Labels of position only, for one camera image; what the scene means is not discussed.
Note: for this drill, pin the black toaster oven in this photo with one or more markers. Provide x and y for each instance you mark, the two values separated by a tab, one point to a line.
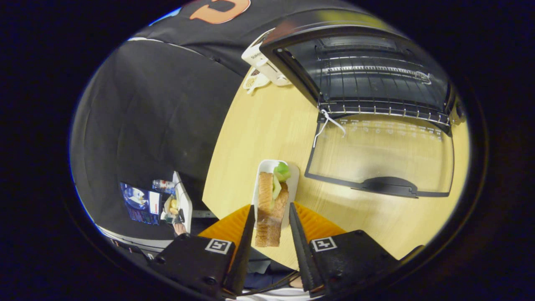
376	62

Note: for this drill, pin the tablet screen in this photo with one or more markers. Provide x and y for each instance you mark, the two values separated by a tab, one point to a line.
138	202

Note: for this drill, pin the white rectangular plate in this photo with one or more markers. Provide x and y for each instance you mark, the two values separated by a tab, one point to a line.
267	165

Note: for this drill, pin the small clear bottle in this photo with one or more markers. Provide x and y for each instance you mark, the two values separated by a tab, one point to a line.
164	185

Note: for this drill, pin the small white divided dish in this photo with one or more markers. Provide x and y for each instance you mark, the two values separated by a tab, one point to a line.
255	81

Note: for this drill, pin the white pop-up toaster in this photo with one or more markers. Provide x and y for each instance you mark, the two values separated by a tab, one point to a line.
256	56

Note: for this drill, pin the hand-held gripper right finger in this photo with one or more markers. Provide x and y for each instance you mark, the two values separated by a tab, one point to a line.
301	255

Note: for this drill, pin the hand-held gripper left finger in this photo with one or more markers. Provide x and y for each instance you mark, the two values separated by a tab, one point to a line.
244	255

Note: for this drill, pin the toast sandwich with lettuce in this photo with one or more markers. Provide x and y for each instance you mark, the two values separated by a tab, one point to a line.
267	209

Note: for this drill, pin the white tray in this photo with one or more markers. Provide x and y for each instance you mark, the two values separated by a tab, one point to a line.
184	202

